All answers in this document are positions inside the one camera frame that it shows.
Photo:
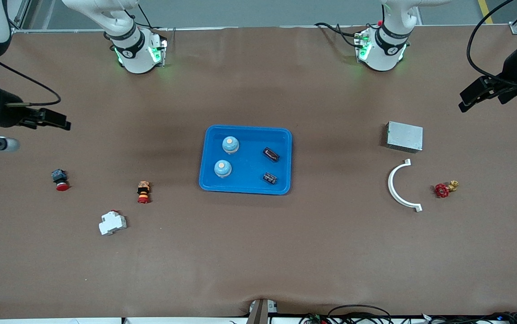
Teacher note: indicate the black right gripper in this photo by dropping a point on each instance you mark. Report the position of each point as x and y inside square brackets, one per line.
[7, 115]

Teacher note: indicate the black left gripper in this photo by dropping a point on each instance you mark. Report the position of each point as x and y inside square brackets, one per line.
[513, 67]

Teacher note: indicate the blue bell cream button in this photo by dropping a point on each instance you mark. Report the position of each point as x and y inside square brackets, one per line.
[230, 145]
[222, 168]

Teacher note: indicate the dark brown rectangular component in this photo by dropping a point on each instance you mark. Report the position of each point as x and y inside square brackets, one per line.
[271, 154]

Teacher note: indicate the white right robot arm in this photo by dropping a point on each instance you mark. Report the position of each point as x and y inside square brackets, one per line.
[137, 56]

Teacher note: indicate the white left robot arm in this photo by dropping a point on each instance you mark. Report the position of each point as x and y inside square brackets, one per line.
[382, 56]

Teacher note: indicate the blue plastic tray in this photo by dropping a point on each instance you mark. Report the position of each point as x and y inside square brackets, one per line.
[249, 180]

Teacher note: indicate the red mushroom button black body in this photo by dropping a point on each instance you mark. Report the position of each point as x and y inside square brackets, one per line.
[60, 179]

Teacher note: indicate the grey metal box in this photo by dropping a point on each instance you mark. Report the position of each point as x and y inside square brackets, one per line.
[404, 137]

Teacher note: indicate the white circuit breaker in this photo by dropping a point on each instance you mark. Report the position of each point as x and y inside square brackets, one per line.
[112, 223]

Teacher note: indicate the brown paper table cover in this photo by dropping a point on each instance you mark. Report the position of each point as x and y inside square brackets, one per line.
[258, 247]

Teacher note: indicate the red orange push button switch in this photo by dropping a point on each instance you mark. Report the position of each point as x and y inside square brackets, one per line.
[143, 192]

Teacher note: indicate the white curved plastic bracket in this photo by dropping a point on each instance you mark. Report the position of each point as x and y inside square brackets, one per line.
[389, 183]

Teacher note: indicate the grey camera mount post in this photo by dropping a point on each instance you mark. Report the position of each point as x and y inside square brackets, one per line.
[258, 315]

